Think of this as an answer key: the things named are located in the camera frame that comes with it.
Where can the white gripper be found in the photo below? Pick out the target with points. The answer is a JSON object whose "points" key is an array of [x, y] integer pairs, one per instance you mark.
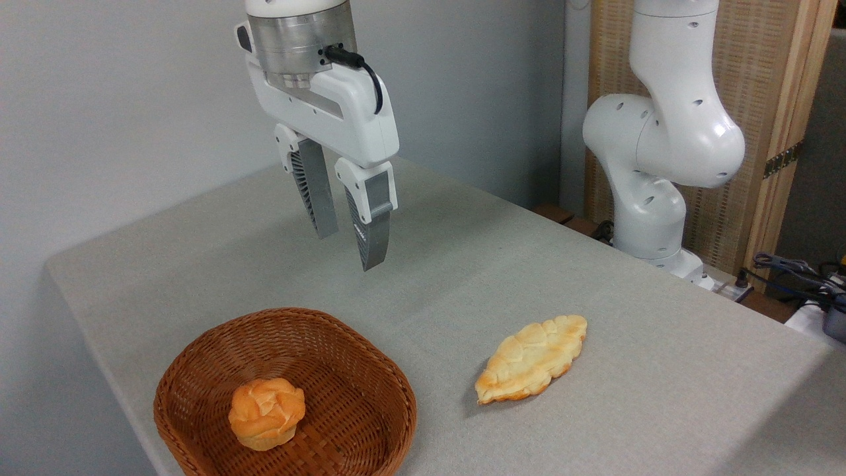
{"points": [[350, 112]]}

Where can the leaf-shaped bread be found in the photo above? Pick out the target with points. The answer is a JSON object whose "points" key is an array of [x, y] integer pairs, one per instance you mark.
{"points": [[532, 357]]}

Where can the brown wicker basket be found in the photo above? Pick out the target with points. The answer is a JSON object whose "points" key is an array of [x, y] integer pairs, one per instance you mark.
{"points": [[357, 383]]}

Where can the round orange bread roll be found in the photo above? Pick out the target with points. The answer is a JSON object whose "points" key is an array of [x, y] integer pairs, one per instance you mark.
{"points": [[266, 413]]}

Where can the brown wooden board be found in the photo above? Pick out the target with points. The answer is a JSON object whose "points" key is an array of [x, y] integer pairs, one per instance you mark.
{"points": [[554, 213]]}

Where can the grey tablecloth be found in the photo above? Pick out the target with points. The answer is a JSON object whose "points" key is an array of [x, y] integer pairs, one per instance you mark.
{"points": [[595, 291]]}

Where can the dark metal screen hinge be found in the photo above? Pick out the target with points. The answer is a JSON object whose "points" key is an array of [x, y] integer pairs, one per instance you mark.
{"points": [[783, 160]]}

